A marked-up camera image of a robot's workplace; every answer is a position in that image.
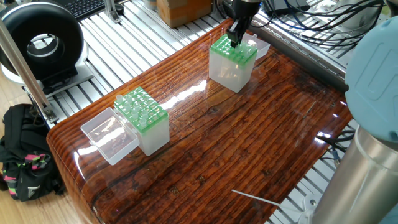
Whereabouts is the aluminium bracket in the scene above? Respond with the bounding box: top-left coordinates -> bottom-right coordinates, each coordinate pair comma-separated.
104,0 -> 125,24

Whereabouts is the aluminium frame post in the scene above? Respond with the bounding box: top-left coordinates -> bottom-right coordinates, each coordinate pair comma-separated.
0,25 -> 55,122

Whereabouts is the white plastic device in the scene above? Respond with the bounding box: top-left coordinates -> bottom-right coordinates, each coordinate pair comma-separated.
326,0 -> 377,29

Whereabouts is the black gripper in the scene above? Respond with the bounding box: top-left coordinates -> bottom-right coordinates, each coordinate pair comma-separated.
226,0 -> 263,49

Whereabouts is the clear tip box with tips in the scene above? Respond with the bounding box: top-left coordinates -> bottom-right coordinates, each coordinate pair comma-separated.
208,32 -> 272,94

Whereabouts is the white cable tie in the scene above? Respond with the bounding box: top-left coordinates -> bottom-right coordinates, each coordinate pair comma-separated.
233,190 -> 282,206

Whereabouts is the black round device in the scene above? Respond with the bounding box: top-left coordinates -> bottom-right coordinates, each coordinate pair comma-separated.
0,2 -> 86,94

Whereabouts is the clear tip box green rack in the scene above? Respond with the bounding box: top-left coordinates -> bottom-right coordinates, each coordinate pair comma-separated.
80,86 -> 170,166

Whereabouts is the black keyboard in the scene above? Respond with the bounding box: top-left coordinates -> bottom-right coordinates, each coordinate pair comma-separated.
61,0 -> 108,19

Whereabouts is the brown cardboard box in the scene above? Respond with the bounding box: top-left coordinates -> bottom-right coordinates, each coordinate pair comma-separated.
155,0 -> 215,29

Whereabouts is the black cable bundle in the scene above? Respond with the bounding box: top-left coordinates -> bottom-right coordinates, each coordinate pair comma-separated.
261,0 -> 386,47

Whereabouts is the black backpack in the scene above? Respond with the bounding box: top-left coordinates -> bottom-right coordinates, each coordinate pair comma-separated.
0,103 -> 67,203

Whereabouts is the glossy brown wooden board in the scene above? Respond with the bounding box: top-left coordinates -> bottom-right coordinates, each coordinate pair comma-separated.
49,19 -> 363,224

